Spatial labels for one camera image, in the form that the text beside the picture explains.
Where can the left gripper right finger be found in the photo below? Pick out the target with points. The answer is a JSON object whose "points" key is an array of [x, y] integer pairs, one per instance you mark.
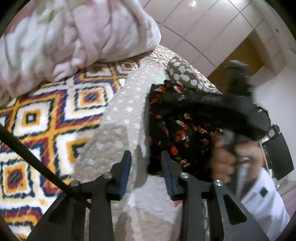
{"points": [[211, 204]]}

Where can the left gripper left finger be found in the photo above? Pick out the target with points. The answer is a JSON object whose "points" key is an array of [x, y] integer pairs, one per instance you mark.
{"points": [[65, 219]]}

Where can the black floral fleece robe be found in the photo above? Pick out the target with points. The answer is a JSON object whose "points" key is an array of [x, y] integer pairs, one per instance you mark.
{"points": [[184, 122]]}

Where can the white sleeve forearm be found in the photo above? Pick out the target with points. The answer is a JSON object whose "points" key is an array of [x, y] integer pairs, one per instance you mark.
{"points": [[265, 204]]}

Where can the person right hand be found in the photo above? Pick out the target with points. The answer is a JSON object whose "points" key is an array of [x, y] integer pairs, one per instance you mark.
{"points": [[224, 163]]}

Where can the dark mantel clock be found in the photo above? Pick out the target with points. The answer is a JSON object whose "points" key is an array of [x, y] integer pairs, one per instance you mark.
{"points": [[271, 133]]}

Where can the black monitor screen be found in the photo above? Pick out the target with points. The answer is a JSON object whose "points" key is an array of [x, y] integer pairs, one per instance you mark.
{"points": [[278, 156]]}

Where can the brown wooden door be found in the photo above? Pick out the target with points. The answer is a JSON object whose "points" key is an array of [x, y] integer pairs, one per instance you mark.
{"points": [[244, 56]]}

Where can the green hedgehog bolster pillow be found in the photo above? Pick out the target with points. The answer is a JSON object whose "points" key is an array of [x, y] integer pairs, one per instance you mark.
{"points": [[181, 72]]}

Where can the patchwork heart quilt bedspread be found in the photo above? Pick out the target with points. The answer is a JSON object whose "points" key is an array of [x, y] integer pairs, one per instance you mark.
{"points": [[80, 126]]}

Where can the pink wardrobe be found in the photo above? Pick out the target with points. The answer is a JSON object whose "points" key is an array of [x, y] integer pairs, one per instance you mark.
{"points": [[206, 32]]}

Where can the pink floral comforter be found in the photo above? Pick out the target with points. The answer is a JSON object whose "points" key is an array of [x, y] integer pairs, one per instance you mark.
{"points": [[51, 40]]}

